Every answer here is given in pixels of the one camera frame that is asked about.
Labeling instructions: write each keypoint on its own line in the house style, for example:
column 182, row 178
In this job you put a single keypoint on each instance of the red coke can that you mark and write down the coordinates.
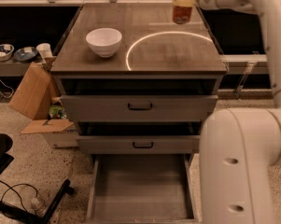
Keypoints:
column 181, row 15

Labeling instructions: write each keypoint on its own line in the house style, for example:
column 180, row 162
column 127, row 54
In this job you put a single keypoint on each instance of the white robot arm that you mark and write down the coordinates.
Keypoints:
column 237, row 145

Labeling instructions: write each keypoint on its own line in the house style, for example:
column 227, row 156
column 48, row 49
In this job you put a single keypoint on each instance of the grey drawer cabinet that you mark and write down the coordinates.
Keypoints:
column 156, row 57

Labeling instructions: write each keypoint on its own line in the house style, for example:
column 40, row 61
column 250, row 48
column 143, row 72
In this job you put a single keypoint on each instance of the grey top drawer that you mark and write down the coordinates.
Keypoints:
column 109, row 108

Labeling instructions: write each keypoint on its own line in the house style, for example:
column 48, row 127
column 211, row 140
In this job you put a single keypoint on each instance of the grey drawer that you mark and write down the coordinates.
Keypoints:
column 109, row 108
column 139, row 144
column 141, row 189

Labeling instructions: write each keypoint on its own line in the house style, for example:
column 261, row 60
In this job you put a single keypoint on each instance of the grey middle drawer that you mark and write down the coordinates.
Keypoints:
column 139, row 144

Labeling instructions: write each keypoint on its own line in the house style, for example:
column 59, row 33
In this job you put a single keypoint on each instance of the grey bottom drawer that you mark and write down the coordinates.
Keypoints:
column 141, row 189

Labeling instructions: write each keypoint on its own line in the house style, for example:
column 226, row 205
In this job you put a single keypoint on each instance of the white ceramic bowl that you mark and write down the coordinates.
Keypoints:
column 104, row 42

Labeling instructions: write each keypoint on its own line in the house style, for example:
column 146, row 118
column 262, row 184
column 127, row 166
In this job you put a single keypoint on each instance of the white paper cup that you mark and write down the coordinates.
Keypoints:
column 44, row 50

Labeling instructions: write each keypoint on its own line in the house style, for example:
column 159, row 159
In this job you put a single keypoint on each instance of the green snack bag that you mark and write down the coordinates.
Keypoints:
column 57, row 112

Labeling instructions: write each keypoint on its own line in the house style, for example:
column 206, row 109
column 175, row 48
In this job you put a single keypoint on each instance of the open cardboard box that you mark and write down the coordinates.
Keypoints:
column 33, row 99

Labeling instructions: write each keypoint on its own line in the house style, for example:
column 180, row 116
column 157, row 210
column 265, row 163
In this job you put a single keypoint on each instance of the blue patterned bowl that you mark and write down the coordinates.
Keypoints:
column 6, row 51

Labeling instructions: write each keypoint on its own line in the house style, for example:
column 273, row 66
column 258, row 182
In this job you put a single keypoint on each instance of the clear plastic bottle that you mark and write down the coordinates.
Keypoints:
column 39, row 206

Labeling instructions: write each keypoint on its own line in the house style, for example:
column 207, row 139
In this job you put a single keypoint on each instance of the grey wall shelf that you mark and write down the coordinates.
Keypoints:
column 12, row 68

